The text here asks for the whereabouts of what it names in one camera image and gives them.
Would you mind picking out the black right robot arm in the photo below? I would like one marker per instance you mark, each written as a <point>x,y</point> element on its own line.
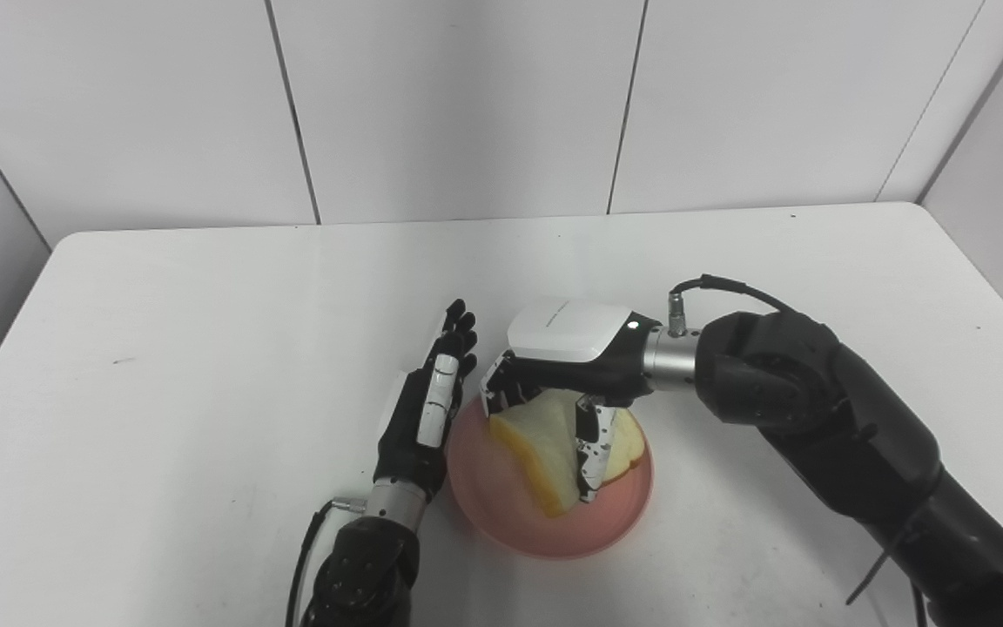
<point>815,392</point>

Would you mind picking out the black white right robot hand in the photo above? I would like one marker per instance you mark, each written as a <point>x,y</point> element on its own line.
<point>571,335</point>

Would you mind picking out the slice of white bread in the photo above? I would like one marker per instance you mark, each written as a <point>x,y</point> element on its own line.
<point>545,444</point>

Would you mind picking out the black zip tie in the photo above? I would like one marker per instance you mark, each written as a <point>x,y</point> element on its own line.
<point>880,557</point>

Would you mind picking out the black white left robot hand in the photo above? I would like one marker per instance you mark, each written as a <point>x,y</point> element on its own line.
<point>406,435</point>

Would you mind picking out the pink round plate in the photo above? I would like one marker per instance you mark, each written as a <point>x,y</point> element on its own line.
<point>501,514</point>

